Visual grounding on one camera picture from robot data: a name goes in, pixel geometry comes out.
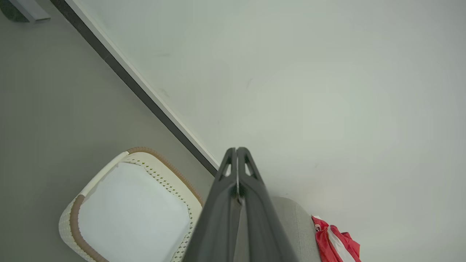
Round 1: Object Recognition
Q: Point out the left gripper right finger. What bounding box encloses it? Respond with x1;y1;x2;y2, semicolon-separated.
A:
237;147;299;262

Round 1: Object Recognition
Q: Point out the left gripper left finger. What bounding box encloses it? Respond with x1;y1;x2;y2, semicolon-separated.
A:
182;147;239;262

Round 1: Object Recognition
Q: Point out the red garment with white stripes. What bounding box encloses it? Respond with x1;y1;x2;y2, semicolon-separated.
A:
312;215;362;262

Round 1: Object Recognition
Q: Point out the cream laundry basket brown rim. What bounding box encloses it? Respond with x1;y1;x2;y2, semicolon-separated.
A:
58;147;204;262

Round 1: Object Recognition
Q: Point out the grey fabric sofa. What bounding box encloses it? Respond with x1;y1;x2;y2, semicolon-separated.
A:
233;196;323;262

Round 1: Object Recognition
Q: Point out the white and black baseboard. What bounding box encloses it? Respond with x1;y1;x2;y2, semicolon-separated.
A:
49;0;221;177

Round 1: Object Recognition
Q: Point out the grey metal stand leg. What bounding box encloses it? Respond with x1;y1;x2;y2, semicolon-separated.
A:
9;0;51;23

